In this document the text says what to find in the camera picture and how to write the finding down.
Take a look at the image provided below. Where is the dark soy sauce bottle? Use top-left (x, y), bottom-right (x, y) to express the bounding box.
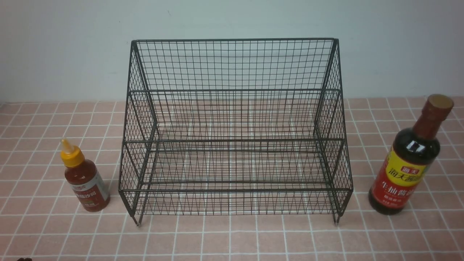
top-left (368, 94), bottom-right (454, 215)

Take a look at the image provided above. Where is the black wire mesh shelf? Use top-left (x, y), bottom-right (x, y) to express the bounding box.
top-left (118, 38), bottom-right (354, 226)

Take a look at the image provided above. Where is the red chili sauce bottle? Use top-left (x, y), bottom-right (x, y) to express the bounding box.
top-left (60, 138), bottom-right (111, 212)

